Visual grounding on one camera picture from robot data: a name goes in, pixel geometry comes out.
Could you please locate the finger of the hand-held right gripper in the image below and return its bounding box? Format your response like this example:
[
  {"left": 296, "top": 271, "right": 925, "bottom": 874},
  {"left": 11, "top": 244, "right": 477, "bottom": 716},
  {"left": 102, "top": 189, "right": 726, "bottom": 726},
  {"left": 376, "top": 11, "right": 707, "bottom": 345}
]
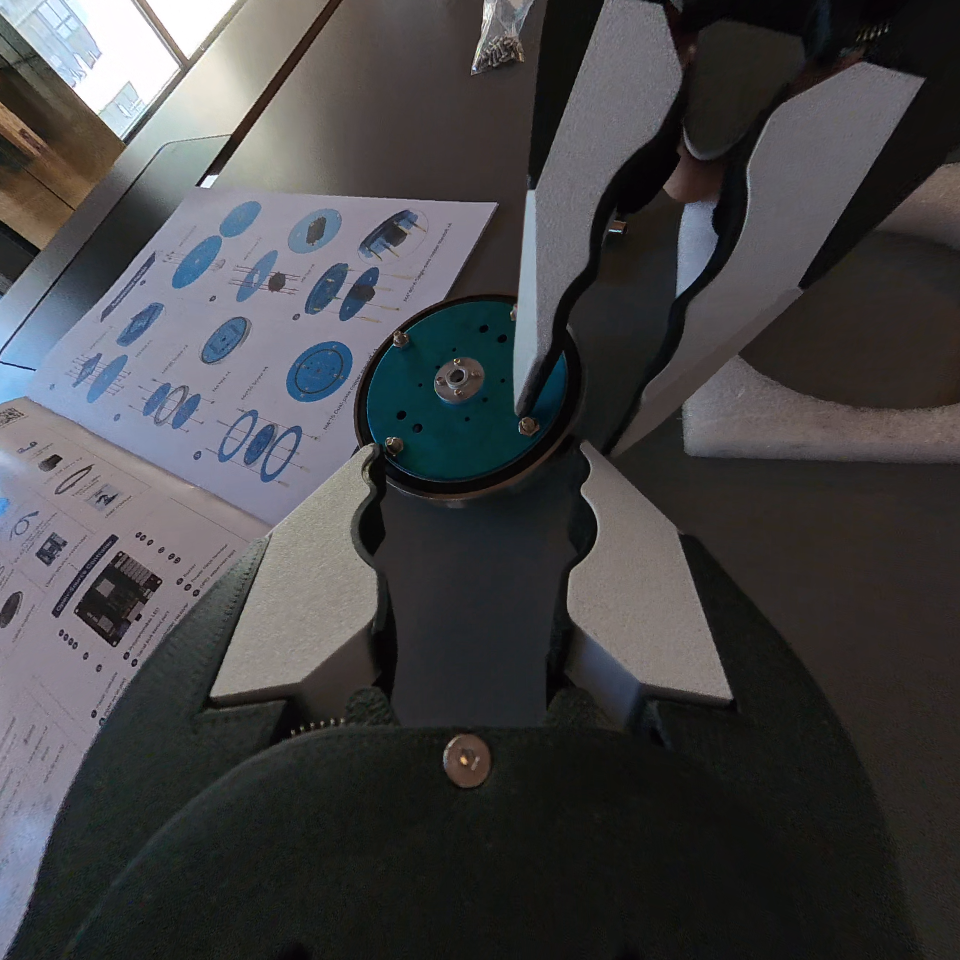
[
  {"left": 609, "top": 62, "right": 925, "bottom": 457},
  {"left": 512, "top": 0, "right": 685, "bottom": 415}
]

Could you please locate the open instruction booklet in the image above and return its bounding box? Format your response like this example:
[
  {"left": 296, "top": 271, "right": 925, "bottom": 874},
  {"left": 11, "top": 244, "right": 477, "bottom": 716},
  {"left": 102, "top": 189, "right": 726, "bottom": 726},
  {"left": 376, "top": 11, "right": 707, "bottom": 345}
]
[{"left": 0, "top": 187, "right": 500, "bottom": 849}]

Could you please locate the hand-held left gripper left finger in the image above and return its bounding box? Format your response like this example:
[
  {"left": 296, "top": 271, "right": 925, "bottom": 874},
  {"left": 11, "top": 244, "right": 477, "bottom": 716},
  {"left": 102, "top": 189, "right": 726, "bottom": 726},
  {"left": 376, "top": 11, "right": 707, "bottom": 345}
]
[{"left": 210, "top": 444, "right": 395, "bottom": 706}]

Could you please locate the blue round metal turntable disc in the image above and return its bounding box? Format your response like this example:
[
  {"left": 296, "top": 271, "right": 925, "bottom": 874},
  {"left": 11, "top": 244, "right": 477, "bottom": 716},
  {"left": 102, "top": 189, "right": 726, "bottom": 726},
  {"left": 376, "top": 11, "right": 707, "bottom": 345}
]
[{"left": 352, "top": 294, "right": 586, "bottom": 500}]

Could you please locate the white foam packing frame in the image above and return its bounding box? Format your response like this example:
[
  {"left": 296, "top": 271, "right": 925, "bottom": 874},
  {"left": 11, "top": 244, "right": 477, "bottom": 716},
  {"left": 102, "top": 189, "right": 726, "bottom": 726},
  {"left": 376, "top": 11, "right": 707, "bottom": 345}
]
[{"left": 675, "top": 161, "right": 960, "bottom": 465}]

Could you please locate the wooden cabinet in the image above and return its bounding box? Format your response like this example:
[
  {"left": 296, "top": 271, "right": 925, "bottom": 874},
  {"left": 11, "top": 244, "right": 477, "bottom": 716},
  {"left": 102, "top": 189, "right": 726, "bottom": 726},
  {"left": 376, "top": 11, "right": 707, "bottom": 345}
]
[{"left": 0, "top": 97, "right": 125, "bottom": 249}]

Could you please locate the adjoining black desk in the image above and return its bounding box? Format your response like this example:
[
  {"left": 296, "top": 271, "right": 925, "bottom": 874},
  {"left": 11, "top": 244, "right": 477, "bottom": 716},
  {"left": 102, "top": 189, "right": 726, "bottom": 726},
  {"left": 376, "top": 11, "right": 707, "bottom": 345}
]
[{"left": 0, "top": 0, "right": 346, "bottom": 369}]

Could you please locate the person's right hand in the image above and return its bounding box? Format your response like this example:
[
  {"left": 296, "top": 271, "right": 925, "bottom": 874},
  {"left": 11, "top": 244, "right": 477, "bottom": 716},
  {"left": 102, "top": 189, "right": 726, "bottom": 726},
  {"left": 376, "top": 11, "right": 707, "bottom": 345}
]
[{"left": 663, "top": 138, "right": 725, "bottom": 204}]

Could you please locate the black desk cable cover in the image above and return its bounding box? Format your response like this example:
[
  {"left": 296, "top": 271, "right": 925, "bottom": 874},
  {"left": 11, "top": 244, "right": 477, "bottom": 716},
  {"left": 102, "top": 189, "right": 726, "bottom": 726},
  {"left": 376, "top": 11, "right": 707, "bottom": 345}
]
[{"left": 0, "top": 135, "right": 230, "bottom": 369}]

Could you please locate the clear bag of screws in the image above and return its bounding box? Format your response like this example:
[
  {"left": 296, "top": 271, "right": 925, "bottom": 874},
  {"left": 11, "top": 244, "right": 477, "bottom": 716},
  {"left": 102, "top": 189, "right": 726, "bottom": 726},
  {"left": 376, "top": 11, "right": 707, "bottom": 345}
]
[{"left": 471, "top": 0, "right": 535, "bottom": 76}]

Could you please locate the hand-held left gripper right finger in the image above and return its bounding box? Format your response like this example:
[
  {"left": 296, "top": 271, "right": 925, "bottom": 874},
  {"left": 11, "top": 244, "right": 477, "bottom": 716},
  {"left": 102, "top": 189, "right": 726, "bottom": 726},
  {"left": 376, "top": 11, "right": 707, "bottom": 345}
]
[{"left": 551, "top": 441, "right": 735, "bottom": 730}]

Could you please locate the bright window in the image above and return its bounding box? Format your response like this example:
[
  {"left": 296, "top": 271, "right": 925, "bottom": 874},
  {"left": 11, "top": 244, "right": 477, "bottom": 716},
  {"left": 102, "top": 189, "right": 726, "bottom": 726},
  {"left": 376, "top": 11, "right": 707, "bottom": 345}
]
[{"left": 11, "top": 0, "right": 249, "bottom": 140}]

